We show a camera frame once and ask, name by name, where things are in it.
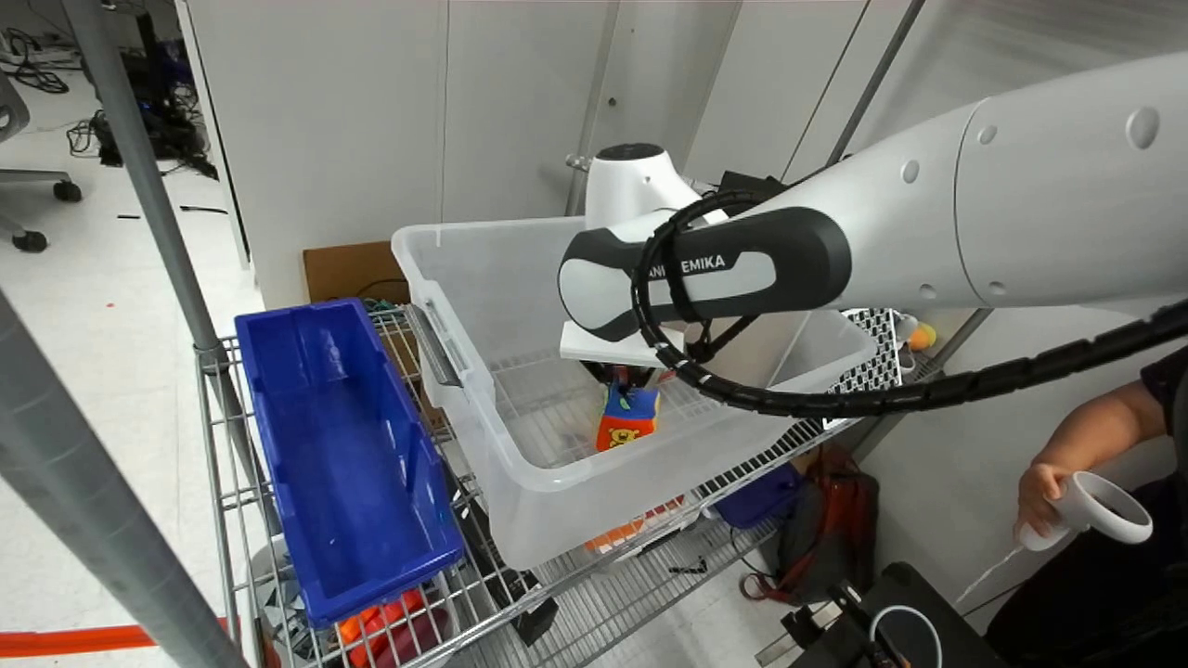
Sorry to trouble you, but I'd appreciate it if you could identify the orange and blue toy box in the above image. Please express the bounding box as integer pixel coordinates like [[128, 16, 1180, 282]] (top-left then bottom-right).
[[595, 380, 661, 454]]

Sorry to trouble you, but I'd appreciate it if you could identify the orange toy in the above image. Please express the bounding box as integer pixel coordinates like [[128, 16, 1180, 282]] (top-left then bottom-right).
[[337, 588, 430, 668]]

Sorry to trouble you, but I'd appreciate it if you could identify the black equipment box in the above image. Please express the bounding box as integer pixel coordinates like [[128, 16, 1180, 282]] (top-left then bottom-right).
[[778, 560, 1008, 668]]

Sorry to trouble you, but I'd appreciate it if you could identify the clear plastic bin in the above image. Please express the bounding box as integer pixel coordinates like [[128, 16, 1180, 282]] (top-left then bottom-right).
[[391, 215, 879, 572]]

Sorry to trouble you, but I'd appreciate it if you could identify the orange packet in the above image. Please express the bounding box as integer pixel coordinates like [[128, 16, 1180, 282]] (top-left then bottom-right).
[[583, 499, 690, 556]]

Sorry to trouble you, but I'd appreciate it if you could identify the blue pouch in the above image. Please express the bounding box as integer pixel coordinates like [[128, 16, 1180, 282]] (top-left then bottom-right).
[[713, 463, 805, 531]]

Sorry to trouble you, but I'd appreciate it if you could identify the perforated black and white panel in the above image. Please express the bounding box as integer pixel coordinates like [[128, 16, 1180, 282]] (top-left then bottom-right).
[[822, 308, 903, 398]]

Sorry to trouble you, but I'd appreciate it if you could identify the red and black backpack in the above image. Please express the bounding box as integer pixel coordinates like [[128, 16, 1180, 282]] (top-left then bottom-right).
[[740, 444, 880, 606]]

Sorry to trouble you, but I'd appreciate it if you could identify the blue plastic bin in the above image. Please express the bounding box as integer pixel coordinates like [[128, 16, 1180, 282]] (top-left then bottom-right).
[[234, 298, 466, 630]]

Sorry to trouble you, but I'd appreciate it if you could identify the brown cardboard sheet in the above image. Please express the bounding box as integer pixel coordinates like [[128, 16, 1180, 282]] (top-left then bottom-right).
[[303, 240, 411, 304]]

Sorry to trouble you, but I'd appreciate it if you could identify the white hand controller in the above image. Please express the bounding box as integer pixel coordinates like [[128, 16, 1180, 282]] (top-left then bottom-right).
[[1015, 471, 1155, 554]]

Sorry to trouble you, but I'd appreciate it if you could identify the person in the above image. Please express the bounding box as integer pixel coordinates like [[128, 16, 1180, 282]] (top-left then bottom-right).
[[982, 345, 1188, 668]]

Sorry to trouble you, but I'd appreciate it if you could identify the grey metal pole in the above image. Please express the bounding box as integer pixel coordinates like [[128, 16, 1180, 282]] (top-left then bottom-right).
[[0, 286, 253, 668]]

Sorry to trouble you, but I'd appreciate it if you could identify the office chair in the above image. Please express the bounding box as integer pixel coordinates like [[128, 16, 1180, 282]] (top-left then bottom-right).
[[0, 72, 84, 254]]

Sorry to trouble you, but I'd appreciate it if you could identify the grey bin handle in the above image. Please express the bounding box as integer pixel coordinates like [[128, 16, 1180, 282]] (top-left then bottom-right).
[[405, 303, 464, 389]]

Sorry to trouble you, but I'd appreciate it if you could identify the wire shelf cart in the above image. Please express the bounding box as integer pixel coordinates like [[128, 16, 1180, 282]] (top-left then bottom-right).
[[60, 0, 994, 668]]

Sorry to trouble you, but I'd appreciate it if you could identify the heap of black cables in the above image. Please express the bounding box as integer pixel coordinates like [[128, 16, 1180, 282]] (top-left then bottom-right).
[[65, 37, 221, 183]]

